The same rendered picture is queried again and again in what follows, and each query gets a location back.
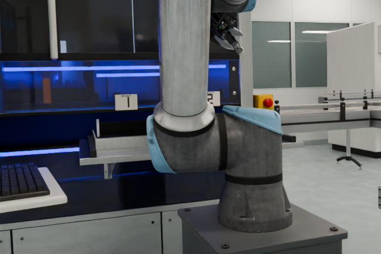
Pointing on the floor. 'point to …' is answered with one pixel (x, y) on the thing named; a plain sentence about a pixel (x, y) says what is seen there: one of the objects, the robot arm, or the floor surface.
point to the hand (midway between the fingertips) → (232, 42)
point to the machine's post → (245, 59)
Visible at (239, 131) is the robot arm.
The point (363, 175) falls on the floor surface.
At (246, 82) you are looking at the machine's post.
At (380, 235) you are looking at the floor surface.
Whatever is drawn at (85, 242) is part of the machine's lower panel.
